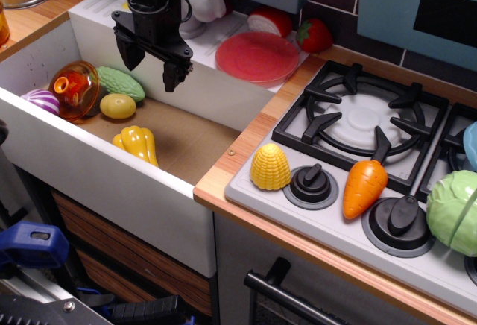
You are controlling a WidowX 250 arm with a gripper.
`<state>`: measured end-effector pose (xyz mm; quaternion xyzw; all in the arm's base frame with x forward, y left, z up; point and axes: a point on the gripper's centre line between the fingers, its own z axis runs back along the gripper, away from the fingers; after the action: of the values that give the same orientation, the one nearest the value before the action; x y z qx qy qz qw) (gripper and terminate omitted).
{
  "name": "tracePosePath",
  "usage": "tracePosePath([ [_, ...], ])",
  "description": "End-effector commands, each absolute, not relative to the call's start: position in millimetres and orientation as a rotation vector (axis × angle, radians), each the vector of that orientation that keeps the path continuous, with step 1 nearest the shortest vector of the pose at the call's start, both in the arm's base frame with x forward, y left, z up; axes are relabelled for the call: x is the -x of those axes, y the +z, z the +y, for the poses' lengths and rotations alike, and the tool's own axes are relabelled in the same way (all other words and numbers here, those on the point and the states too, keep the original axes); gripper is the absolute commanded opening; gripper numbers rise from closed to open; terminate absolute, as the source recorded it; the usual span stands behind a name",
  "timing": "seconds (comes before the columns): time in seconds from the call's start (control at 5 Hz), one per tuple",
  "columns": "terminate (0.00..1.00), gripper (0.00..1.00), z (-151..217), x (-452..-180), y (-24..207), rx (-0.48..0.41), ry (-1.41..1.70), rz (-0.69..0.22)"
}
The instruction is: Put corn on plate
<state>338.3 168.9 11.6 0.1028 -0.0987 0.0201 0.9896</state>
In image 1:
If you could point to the grey toy stove top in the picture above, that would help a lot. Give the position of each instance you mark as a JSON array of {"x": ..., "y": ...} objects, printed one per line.
[{"x": 440, "y": 273}]

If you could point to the orange glass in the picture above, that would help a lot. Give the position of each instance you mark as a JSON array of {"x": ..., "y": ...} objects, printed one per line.
[{"x": 4, "y": 27}]

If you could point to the purple striped toy onion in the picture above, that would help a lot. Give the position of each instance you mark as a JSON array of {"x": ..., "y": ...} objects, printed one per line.
[{"x": 44, "y": 99}]

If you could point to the black left stove grate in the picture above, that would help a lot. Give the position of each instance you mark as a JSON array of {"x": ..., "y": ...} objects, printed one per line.
[{"x": 345, "y": 115}]

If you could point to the orange toy carrot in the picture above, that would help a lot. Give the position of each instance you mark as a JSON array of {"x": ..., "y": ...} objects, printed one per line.
[{"x": 365, "y": 182}]

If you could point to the black stove grate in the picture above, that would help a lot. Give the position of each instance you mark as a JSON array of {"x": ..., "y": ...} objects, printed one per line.
[
  {"x": 345, "y": 115},
  {"x": 448, "y": 154}
]

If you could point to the black right stove grate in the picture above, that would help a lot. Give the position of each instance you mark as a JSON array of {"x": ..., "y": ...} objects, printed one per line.
[{"x": 448, "y": 154}]

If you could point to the light blue bowl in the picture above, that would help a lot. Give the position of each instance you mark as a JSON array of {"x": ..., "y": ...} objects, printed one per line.
[{"x": 470, "y": 144}]

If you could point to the orange transparent plastic cup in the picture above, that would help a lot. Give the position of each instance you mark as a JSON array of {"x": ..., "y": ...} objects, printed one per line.
[{"x": 76, "y": 86}]

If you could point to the white toy sink basin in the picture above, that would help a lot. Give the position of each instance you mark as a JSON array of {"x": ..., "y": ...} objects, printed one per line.
[{"x": 139, "y": 172}]

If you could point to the blue clamp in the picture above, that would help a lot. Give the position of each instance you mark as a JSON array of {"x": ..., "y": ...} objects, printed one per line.
[{"x": 33, "y": 245}]

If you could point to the white toy faucet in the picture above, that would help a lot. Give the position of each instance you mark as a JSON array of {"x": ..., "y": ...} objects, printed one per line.
[{"x": 203, "y": 12}]

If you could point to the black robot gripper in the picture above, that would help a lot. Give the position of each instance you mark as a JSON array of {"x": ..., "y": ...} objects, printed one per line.
[{"x": 152, "y": 26}]

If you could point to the yellow toy corn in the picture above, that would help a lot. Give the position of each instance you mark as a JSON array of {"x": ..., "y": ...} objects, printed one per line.
[{"x": 270, "y": 169}]

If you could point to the black middle stove knob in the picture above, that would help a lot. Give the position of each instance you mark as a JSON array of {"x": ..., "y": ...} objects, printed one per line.
[{"x": 398, "y": 227}]

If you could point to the yellow toy potato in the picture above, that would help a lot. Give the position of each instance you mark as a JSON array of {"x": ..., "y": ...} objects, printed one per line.
[{"x": 117, "y": 106}]

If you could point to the black stove knob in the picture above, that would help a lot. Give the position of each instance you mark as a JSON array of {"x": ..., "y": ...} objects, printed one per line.
[
  {"x": 398, "y": 227},
  {"x": 311, "y": 188}
]

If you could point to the green toy bitter gourd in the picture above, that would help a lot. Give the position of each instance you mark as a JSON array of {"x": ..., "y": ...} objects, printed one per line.
[{"x": 117, "y": 82}]

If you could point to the red toy strawberry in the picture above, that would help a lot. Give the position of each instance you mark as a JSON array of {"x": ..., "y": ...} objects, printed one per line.
[{"x": 314, "y": 36}]

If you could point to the black left stove knob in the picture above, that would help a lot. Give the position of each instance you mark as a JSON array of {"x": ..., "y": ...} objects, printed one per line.
[{"x": 311, "y": 188}]

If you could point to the green toy cabbage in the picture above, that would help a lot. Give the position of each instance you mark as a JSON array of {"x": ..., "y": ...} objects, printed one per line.
[{"x": 451, "y": 211}]

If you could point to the yellow toy bell pepper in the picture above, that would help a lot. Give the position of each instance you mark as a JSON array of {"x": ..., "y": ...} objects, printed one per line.
[{"x": 138, "y": 141}]

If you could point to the red plastic plate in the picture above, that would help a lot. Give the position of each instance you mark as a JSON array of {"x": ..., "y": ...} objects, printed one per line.
[{"x": 257, "y": 57}]

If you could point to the black oven door handle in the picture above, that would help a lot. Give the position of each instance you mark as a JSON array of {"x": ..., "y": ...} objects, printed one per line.
[{"x": 269, "y": 287}]

